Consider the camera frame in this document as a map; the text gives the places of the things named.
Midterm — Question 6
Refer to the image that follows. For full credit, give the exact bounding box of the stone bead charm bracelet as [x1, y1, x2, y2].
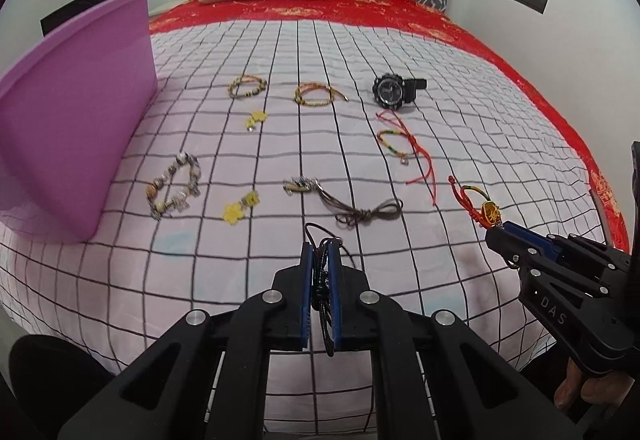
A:
[144, 151, 203, 221]

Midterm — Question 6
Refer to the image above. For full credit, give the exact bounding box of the black cord necklace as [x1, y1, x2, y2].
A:
[302, 221, 357, 358]

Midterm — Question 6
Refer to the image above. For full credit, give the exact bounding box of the red knot charm bracelet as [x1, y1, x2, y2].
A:
[447, 175, 504, 230]

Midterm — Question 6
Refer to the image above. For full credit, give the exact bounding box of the large yellow flower clip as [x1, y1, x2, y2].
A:
[222, 190, 260, 226]

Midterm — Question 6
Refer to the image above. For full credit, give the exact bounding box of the small yellow flower clip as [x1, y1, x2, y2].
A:
[245, 111, 268, 131]

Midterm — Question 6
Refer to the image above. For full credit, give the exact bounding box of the purple plastic basin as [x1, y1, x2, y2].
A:
[1, 0, 157, 243]

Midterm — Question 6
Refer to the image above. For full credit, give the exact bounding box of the red patterned bedspread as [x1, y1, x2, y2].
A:
[149, 0, 632, 252]

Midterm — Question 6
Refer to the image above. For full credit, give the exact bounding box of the green yellow braided bracelet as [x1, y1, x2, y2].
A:
[226, 74, 268, 102]

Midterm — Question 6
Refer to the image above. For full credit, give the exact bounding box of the brown cord pendant necklace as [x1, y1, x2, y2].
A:
[282, 176, 405, 228]

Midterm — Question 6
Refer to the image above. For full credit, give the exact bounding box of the right hand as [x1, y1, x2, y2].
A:
[554, 359, 634, 408]

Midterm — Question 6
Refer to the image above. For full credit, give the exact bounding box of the orange braided bracelet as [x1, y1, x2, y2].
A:
[292, 82, 350, 108]

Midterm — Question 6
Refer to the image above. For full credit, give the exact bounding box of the red cord beaded bracelet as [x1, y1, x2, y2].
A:
[374, 109, 440, 206]

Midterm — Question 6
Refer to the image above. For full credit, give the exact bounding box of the black wrist watch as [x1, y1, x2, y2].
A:
[372, 73, 427, 111]

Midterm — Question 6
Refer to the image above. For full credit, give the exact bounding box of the pink grid blanket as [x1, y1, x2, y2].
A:
[1, 20, 604, 439]

